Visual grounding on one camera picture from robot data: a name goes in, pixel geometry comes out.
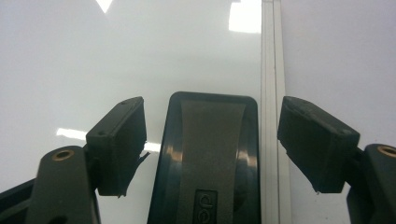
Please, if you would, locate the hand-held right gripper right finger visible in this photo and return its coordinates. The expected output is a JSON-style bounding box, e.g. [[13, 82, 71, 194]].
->
[[276, 95, 361, 194]]

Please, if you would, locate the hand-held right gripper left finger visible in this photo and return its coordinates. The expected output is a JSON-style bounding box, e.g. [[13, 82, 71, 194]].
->
[[85, 95, 151, 198]]

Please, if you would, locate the black whiteboard eraser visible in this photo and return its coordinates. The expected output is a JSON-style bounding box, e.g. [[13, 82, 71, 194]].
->
[[146, 91, 262, 224]]

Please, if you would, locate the aluminium framed whiteboard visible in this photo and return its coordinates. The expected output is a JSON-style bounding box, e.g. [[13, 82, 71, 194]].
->
[[0, 0, 293, 224]]

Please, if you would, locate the white table cover panel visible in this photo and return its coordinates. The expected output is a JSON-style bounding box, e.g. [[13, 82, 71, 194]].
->
[[279, 0, 396, 224]]

